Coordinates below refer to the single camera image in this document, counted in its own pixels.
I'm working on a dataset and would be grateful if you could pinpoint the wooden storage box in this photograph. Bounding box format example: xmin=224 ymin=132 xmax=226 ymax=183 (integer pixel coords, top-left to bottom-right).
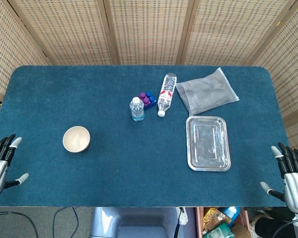
xmin=195 ymin=207 xmax=251 ymax=238

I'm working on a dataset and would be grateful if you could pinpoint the yellow snack bag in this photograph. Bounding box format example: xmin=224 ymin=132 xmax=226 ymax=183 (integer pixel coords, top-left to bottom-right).
xmin=203 ymin=207 xmax=229 ymax=227

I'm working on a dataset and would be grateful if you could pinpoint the rectangular metal tray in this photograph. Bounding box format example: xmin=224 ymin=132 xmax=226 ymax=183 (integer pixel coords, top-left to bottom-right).
xmin=185 ymin=115 xmax=232 ymax=172

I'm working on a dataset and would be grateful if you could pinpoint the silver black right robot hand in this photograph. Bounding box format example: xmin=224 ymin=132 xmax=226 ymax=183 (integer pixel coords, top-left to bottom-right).
xmin=260 ymin=141 xmax=298 ymax=214

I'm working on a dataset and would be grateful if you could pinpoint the clear bottle with red label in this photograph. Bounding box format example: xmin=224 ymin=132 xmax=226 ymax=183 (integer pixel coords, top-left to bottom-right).
xmin=157 ymin=72 xmax=177 ymax=118

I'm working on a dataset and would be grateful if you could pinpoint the blue toy building block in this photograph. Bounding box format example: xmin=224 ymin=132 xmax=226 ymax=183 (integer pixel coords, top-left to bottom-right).
xmin=143 ymin=91 xmax=156 ymax=111

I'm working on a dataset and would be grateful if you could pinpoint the woven bamboo screen panel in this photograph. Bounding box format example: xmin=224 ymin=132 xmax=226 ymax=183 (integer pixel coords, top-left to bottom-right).
xmin=245 ymin=0 xmax=298 ymax=164
xmin=103 ymin=0 xmax=196 ymax=65
xmin=178 ymin=0 xmax=298 ymax=66
xmin=7 ymin=0 xmax=118 ymax=66
xmin=0 ymin=0 xmax=52 ymax=100

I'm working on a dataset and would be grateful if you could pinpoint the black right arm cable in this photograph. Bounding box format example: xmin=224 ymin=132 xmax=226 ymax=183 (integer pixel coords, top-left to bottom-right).
xmin=273 ymin=219 xmax=297 ymax=238

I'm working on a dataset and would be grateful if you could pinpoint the white bowl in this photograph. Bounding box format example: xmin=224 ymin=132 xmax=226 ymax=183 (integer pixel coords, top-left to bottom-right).
xmin=62 ymin=125 xmax=91 ymax=153

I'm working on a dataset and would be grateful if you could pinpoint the green snack pack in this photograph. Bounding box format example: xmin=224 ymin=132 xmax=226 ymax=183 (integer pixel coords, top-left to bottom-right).
xmin=203 ymin=222 xmax=233 ymax=238

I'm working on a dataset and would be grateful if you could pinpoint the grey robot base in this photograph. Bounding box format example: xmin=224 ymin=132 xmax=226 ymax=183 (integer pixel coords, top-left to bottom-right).
xmin=89 ymin=207 xmax=197 ymax=238

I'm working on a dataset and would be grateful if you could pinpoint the purple toy building block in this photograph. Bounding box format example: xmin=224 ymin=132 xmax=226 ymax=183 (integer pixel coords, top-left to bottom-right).
xmin=138 ymin=92 xmax=150 ymax=105

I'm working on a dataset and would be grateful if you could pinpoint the white perforated metal bracket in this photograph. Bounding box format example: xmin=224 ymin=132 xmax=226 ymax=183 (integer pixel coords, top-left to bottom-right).
xmin=178 ymin=207 xmax=190 ymax=228

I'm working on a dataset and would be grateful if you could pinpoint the black floor cable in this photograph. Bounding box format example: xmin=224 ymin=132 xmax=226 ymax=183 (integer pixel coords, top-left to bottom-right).
xmin=0 ymin=210 xmax=39 ymax=238

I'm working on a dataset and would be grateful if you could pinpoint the dark blue floor cable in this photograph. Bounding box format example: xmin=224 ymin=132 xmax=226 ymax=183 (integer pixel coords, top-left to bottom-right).
xmin=53 ymin=206 xmax=79 ymax=238

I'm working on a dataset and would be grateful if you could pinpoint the grey cloth in plastic bag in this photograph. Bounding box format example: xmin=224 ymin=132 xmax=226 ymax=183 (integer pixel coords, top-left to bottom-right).
xmin=175 ymin=67 xmax=240 ymax=116

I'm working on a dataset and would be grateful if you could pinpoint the blue plastic container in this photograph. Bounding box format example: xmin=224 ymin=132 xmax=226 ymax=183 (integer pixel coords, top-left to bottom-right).
xmin=220 ymin=206 xmax=242 ymax=228

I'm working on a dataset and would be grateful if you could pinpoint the blue felt table mat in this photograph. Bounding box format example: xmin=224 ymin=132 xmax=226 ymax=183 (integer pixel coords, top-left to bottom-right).
xmin=0 ymin=64 xmax=288 ymax=208

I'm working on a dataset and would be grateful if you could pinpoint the clear Aquafina water bottle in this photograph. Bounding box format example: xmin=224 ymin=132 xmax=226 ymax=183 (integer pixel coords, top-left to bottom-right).
xmin=129 ymin=97 xmax=145 ymax=122

